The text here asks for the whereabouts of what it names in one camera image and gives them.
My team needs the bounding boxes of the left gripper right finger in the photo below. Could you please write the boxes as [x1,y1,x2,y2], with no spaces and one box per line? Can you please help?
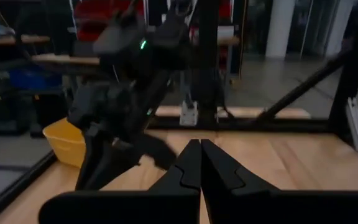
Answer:
[201,139,358,224]

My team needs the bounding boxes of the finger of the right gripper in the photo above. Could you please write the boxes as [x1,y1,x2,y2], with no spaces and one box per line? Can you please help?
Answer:
[135,136,177,171]
[75,136,141,191]

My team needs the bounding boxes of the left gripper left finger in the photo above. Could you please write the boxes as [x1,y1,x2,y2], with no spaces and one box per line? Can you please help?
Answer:
[39,139,201,224]

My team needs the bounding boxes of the yellow plastic bin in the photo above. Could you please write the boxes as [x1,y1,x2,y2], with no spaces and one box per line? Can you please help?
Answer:
[42,117,88,169]

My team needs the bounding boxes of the blue storage crate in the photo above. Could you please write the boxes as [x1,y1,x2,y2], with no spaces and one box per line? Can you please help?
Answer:
[9,67,64,90]

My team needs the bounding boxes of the red storage bins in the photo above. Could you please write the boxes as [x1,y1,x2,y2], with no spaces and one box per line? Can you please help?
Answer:
[73,0,145,43]

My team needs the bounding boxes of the white building column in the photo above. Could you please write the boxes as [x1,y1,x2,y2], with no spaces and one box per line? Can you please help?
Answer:
[265,0,297,60]
[324,0,356,57]

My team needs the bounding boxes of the white metal bracket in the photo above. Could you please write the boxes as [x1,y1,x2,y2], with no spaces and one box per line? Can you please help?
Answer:
[178,100,198,127]

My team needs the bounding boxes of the black aluminium table frame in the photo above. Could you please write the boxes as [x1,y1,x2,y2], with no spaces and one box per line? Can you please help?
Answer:
[0,0,358,218]

